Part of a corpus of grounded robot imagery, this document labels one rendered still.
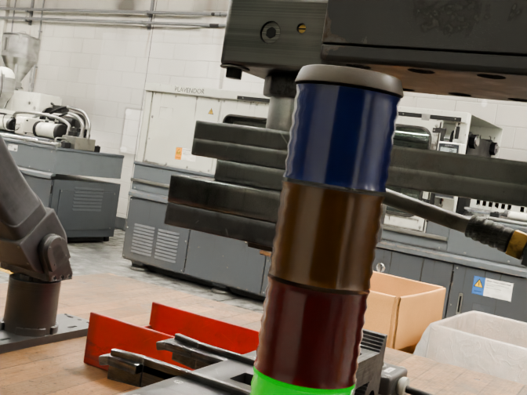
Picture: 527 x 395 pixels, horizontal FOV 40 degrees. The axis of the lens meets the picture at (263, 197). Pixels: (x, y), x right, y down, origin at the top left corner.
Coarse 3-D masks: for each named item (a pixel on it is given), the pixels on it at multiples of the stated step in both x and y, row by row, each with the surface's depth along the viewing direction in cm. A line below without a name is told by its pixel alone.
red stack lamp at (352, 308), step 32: (288, 288) 25; (320, 288) 25; (288, 320) 25; (320, 320) 25; (352, 320) 25; (256, 352) 26; (288, 352) 25; (320, 352) 25; (352, 352) 26; (320, 384) 25; (352, 384) 26
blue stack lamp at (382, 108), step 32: (320, 96) 25; (352, 96) 24; (384, 96) 25; (320, 128) 25; (352, 128) 24; (384, 128) 25; (288, 160) 26; (320, 160) 25; (352, 160) 25; (384, 160) 25
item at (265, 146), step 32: (288, 96) 53; (224, 128) 53; (256, 128) 52; (288, 128) 54; (224, 160) 54; (256, 160) 52; (416, 160) 46; (448, 160) 46; (480, 160) 45; (512, 160) 44; (192, 192) 50; (224, 192) 49; (256, 192) 48; (448, 192) 45; (480, 192) 44; (512, 192) 44; (192, 224) 50; (224, 224) 49; (256, 224) 48
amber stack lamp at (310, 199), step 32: (288, 192) 26; (320, 192) 25; (352, 192) 25; (288, 224) 25; (320, 224) 25; (352, 224) 25; (288, 256) 25; (320, 256) 25; (352, 256) 25; (352, 288) 25
